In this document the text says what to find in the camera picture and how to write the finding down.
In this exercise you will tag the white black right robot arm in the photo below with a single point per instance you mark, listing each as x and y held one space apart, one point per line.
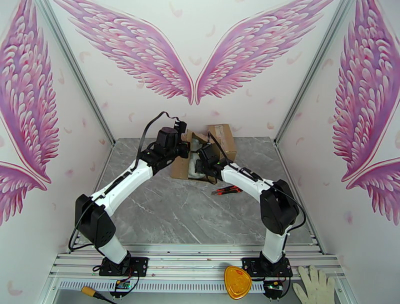
243 182

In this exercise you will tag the orange black utility knife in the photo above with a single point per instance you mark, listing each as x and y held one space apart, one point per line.
226 190

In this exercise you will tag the brown cardboard express box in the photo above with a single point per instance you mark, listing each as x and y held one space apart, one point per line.
223 140
179 170

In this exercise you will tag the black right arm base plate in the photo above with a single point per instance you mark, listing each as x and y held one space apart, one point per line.
250 265

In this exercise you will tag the orange rounded plastic case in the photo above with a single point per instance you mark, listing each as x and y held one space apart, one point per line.
237 282

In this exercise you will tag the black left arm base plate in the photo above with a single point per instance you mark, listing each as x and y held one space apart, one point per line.
139 265

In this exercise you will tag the small green circuit board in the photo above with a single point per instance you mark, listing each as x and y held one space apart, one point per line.
272 285
122 285

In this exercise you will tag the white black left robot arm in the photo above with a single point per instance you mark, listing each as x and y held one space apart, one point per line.
125 184

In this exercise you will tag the aluminium rail frame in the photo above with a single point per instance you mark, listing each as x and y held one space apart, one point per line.
187 259

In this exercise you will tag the aluminium corner post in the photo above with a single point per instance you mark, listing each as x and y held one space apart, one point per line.
75 70
311 75

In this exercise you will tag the white work glove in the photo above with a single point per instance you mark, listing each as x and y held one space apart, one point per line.
315 286

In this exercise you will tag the grey white husky plush toy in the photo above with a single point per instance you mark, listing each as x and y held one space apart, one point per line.
193 165

